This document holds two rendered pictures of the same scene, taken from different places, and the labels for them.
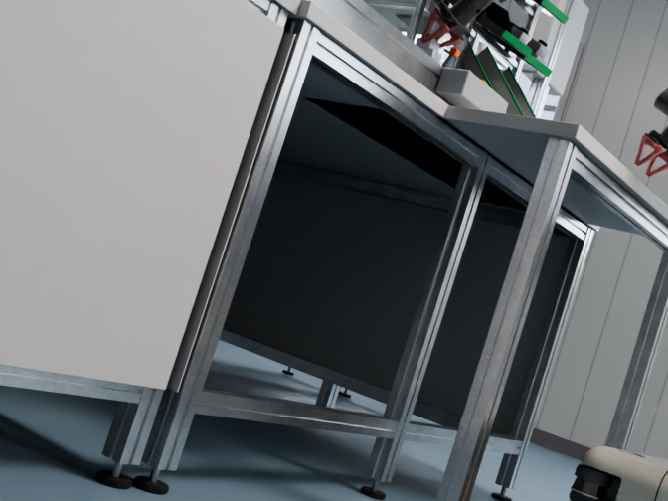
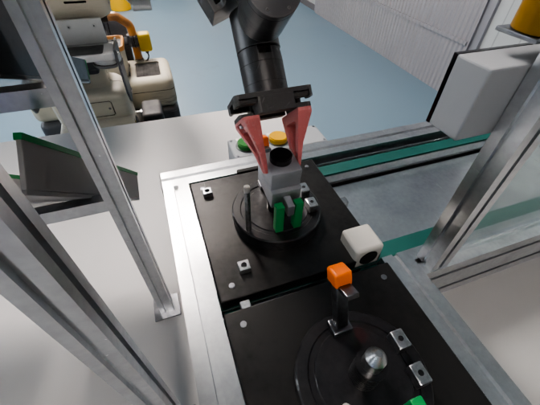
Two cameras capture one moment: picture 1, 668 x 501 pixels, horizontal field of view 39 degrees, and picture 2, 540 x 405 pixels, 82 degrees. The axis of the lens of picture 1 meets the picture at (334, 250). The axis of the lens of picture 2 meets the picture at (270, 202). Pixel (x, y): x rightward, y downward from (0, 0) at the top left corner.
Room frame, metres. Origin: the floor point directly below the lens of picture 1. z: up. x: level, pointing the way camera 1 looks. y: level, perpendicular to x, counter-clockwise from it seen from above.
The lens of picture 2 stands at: (2.61, 0.10, 1.34)
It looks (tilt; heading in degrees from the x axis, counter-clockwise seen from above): 45 degrees down; 213
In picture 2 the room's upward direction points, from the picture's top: 2 degrees clockwise
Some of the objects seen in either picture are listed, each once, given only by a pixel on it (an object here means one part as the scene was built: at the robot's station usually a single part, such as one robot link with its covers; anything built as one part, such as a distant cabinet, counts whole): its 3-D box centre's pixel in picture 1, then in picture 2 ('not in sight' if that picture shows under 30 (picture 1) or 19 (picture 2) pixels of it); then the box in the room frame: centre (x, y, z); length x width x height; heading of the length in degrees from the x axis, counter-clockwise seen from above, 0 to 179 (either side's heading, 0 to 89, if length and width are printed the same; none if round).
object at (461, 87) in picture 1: (472, 97); (277, 151); (2.13, -0.19, 0.93); 0.21 x 0.07 x 0.06; 144
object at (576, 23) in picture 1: (530, 115); not in sight; (4.05, -0.63, 1.42); 0.30 x 0.09 x 1.13; 144
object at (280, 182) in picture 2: (423, 49); (281, 177); (2.33, -0.06, 1.06); 0.08 x 0.04 x 0.07; 53
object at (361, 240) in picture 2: not in sight; (360, 246); (2.30, 0.07, 0.97); 0.05 x 0.05 x 0.04; 54
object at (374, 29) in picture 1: (407, 70); (364, 157); (2.01, -0.03, 0.91); 0.89 x 0.06 x 0.11; 144
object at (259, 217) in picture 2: not in sight; (276, 210); (2.32, -0.07, 0.98); 0.14 x 0.14 x 0.02
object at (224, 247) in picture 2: not in sight; (276, 218); (2.32, -0.07, 0.96); 0.24 x 0.24 x 0.02; 54
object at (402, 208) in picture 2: not in sight; (423, 208); (2.10, 0.13, 0.91); 0.84 x 0.28 x 0.10; 144
